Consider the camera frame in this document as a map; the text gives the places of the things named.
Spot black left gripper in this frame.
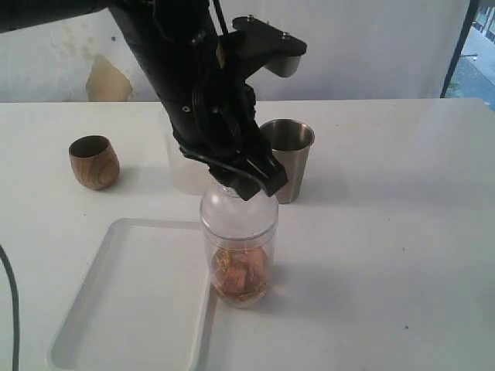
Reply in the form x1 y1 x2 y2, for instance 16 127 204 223
166 57 288 200

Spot clear strainer lid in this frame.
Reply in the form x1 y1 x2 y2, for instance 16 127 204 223
200 184 278 241

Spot stainless steel cup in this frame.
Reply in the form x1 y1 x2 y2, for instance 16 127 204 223
261 118 315 204

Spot clear graduated shaker cup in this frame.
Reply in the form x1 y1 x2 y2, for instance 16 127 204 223
203 229 275 308

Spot wooden cubes and gold coins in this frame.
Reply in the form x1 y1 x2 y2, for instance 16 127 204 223
210 247 270 308

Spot brown wooden cup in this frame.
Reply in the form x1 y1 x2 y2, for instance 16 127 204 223
69 135 120 190

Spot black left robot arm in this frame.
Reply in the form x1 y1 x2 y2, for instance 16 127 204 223
1 1 288 200

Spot translucent frosted plastic cup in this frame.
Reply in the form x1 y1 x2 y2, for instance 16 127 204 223
165 131 213 196

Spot white rectangular tray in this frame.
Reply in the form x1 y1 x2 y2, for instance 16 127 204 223
47 218 210 370

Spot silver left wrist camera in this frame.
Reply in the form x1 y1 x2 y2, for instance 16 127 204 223
220 15 307 79

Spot dark window frame post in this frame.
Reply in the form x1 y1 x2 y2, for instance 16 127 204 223
439 0 480 98

